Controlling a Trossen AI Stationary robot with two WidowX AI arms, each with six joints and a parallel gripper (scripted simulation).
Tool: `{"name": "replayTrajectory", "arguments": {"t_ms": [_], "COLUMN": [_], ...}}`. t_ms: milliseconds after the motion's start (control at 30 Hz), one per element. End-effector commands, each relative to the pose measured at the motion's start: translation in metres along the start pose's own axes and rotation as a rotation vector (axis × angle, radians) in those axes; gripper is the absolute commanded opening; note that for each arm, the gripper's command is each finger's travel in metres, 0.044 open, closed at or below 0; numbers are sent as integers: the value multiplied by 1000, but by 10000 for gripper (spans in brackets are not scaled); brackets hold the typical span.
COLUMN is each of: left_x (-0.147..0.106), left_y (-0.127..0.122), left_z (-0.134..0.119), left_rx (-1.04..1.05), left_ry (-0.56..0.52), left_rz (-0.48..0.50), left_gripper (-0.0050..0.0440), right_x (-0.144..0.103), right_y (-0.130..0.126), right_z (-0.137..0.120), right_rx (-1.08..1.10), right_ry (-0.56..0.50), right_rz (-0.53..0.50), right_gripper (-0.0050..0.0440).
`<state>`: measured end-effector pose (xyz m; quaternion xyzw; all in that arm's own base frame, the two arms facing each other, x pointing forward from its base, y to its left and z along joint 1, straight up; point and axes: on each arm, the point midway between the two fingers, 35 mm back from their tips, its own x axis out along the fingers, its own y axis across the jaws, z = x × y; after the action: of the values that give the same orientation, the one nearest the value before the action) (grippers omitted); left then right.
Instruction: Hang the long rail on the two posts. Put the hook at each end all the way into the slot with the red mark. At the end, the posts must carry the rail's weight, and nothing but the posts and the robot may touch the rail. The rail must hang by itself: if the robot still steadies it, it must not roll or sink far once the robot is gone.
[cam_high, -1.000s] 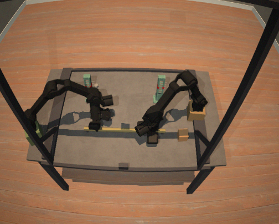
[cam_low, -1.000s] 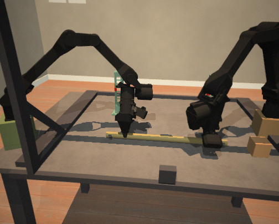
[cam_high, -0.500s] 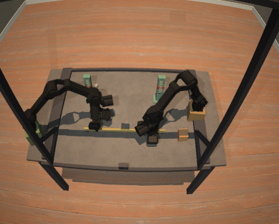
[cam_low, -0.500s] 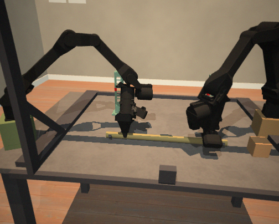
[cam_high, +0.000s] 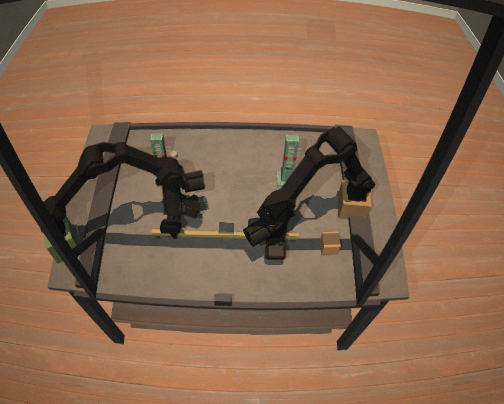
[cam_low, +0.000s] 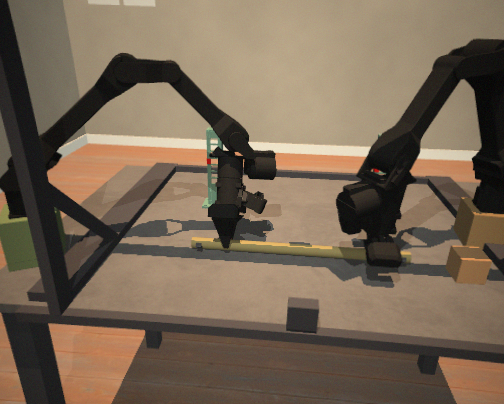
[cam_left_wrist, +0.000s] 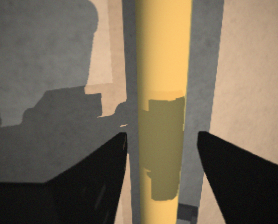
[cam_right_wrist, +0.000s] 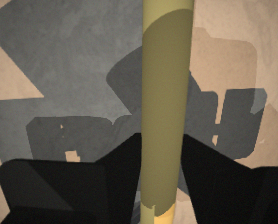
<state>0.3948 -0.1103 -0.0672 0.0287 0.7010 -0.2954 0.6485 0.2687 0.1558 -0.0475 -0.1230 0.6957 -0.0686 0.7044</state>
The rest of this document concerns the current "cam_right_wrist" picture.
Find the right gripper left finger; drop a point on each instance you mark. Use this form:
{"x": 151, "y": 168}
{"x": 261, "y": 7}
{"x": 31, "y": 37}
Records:
{"x": 106, "y": 191}

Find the long yellow rod with olive band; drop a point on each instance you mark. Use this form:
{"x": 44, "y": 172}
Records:
{"x": 166, "y": 49}

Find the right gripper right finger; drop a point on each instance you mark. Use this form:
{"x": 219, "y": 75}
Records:
{"x": 223, "y": 191}

